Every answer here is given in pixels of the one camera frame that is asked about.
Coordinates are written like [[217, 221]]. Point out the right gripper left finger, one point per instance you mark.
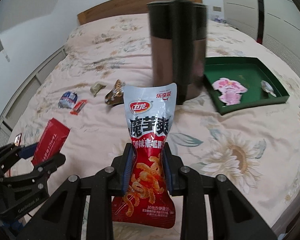
[[61, 216]]

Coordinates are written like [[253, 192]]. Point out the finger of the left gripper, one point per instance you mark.
[[44, 169], [10, 154]]

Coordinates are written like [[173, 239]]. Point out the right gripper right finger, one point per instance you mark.
[[232, 215]]

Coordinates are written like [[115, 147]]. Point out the red rectangular snack packet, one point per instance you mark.
[[51, 141]]

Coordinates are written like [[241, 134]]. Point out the small red candy wrapper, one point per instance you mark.
[[78, 107]]

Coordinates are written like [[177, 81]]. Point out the blue white snack packet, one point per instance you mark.
[[68, 100]]

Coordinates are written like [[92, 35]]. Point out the olive green small packet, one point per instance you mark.
[[96, 87]]

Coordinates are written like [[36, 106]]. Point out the gold brown snack bag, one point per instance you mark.
[[115, 96]]

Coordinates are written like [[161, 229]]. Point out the red white konjac snack bag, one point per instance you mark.
[[149, 114]]

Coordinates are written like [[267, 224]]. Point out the pink cartoon snack packet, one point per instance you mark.
[[231, 91]]

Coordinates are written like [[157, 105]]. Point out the small clear pink candy packet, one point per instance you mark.
[[266, 87]]

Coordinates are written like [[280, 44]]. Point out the floral pink bed quilt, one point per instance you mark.
[[106, 150]]

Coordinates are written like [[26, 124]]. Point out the green tray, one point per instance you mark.
[[249, 71]]

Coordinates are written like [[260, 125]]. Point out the wooden headboard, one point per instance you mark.
[[115, 8]]

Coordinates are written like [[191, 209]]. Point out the brown black electric kettle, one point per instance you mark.
[[178, 32]]

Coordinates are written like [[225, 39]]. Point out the white wardrobe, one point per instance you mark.
[[273, 23]]

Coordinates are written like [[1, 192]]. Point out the wall switch plate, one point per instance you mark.
[[215, 8]]

